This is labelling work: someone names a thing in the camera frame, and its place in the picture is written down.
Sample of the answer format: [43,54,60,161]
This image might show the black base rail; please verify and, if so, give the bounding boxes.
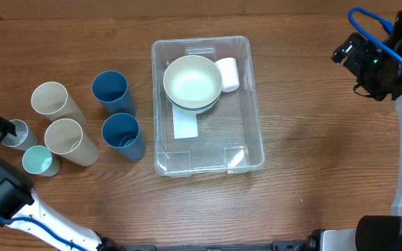
[123,241,304,251]

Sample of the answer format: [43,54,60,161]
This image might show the grey small cup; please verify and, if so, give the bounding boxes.
[2,119,39,151]

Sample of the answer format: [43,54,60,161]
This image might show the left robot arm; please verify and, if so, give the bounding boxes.
[0,117,123,251]

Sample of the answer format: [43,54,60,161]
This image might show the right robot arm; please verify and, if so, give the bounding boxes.
[296,7,402,250]

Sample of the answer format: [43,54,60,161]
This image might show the clear plastic storage bin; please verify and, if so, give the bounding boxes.
[151,36,265,178]

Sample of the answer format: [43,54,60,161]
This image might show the mint green small cup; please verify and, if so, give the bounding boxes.
[22,145,61,176]

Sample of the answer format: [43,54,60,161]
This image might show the dark blue bowl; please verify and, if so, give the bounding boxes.
[166,91,221,108]

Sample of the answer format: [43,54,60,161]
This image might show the dark blue tall cup rear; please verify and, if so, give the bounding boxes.
[91,70,136,116]

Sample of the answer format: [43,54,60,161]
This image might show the beige tall cup front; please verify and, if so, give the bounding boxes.
[44,119,99,166]

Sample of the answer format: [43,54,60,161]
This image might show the white label in bin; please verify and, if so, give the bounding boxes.
[172,105,198,139]

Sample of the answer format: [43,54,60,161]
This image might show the right blue cable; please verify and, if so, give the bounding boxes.
[347,7,402,94]

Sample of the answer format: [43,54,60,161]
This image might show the beige tall cup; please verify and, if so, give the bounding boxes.
[44,119,99,166]
[31,82,87,127]

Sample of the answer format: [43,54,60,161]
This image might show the dark blue tall cup front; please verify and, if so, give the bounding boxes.
[102,113,147,162]

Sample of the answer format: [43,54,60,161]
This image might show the cream bowl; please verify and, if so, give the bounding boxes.
[168,98,218,114]
[163,55,223,94]

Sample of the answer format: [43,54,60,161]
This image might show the dark blue tall cup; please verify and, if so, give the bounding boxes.
[102,113,147,162]
[91,70,136,116]

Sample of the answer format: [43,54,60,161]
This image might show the pink small cup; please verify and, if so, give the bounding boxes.
[215,57,239,93]

